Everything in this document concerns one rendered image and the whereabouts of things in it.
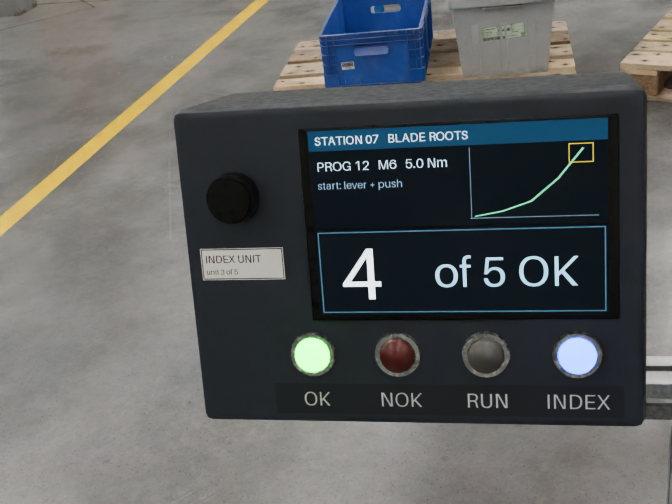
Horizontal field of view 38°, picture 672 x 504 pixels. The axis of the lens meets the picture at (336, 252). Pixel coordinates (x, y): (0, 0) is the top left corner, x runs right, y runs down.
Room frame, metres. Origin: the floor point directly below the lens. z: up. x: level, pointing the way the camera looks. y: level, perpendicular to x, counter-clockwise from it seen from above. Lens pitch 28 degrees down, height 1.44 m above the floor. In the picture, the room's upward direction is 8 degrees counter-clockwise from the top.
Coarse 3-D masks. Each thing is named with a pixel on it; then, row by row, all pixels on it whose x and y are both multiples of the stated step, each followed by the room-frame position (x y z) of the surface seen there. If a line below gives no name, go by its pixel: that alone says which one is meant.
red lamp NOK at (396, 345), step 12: (384, 336) 0.47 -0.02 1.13; (396, 336) 0.47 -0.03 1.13; (408, 336) 0.47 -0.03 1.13; (384, 348) 0.47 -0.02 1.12; (396, 348) 0.46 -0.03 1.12; (408, 348) 0.46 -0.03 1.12; (420, 348) 0.47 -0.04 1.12; (384, 360) 0.46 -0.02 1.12; (396, 360) 0.46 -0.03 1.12; (408, 360) 0.46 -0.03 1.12; (420, 360) 0.46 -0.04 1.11; (396, 372) 0.46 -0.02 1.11; (408, 372) 0.46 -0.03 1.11
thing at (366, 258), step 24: (336, 240) 0.49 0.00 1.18; (360, 240) 0.49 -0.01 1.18; (384, 240) 0.49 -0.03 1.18; (336, 264) 0.49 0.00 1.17; (360, 264) 0.49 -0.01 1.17; (384, 264) 0.48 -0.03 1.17; (336, 288) 0.49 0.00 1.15; (360, 288) 0.48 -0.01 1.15; (384, 288) 0.48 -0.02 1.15; (336, 312) 0.48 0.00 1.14; (360, 312) 0.48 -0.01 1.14; (384, 312) 0.48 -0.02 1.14
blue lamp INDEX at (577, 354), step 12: (564, 336) 0.45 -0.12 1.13; (576, 336) 0.45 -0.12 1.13; (588, 336) 0.44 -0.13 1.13; (564, 348) 0.44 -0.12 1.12; (576, 348) 0.44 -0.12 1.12; (588, 348) 0.44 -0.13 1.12; (600, 348) 0.44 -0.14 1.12; (564, 360) 0.44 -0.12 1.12; (576, 360) 0.44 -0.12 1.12; (588, 360) 0.44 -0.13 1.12; (600, 360) 0.44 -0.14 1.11; (564, 372) 0.44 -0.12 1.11; (576, 372) 0.44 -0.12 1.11; (588, 372) 0.44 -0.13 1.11
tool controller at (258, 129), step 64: (192, 128) 0.53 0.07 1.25; (256, 128) 0.52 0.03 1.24; (320, 128) 0.51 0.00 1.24; (384, 128) 0.50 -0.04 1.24; (448, 128) 0.49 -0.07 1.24; (512, 128) 0.48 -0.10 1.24; (576, 128) 0.47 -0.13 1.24; (640, 128) 0.47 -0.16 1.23; (192, 192) 0.52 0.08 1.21; (256, 192) 0.51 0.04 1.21; (320, 192) 0.50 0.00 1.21; (384, 192) 0.49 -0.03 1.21; (448, 192) 0.48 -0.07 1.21; (512, 192) 0.47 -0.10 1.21; (576, 192) 0.47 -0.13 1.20; (640, 192) 0.46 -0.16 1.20; (192, 256) 0.51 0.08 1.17; (256, 256) 0.50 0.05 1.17; (448, 256) 0.47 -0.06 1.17; (512, 256) 0.47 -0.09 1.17; (576, 256) 0.46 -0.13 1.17; (640, 256) 0.45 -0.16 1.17; (256, 320) 0.49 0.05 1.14; (320, 320) 0.48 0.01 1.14; (384, 320) 0.48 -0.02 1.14; (448, 320) 0.47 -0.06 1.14; (512, 320) 0.46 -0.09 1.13; (576, 320) 0.45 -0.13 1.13; (640, 320) 0.44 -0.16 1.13; (256, 384) 0.49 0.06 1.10; (320, 384) 0.48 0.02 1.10; (384, 384) 0.47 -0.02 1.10; (448, 384) 0.46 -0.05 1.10; (512, 384) 0.45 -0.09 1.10; (576, 384) 0.44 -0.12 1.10; (640, 384) 0.43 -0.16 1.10
